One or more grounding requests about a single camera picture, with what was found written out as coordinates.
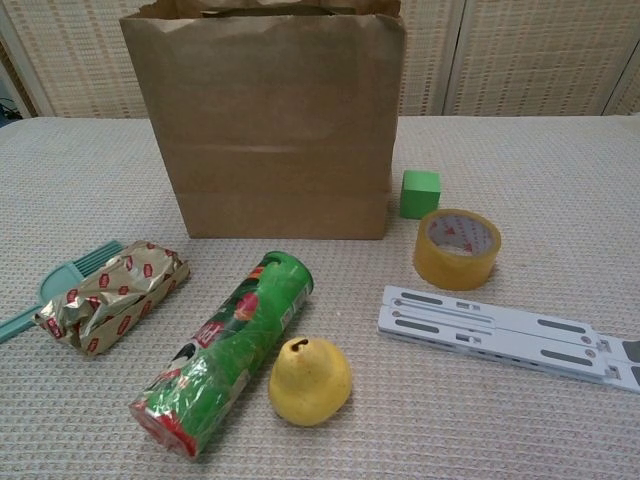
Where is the yellow pear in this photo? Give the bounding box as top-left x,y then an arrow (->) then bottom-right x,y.
268,336 -> 353,427

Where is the green chips can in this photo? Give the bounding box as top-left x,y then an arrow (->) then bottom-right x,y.
128,249 -> 315,459

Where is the gold red snack packet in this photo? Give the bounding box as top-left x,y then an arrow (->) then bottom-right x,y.
32,239 -> 192,357

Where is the brown paper bag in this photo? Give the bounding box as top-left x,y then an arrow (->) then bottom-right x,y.
118,0 -> 407,241

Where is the green cube block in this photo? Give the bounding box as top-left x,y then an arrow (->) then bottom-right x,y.
398,168 -> 444,220

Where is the clear packing tape roll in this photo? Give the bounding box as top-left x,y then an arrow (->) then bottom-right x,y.
412,208 -> 502,291

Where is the white folded laptop stand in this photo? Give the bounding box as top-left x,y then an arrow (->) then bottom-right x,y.
377,284 -> 640,394

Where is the beige woven tablecloth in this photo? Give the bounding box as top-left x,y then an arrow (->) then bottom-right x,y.
0,114 -> 640,480

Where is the teal plastic comb brush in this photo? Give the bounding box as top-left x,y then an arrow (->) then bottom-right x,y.
0,239 -> 124,345

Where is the woven folding screen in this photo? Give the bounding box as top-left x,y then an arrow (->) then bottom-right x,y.
0,0 -> 640,120

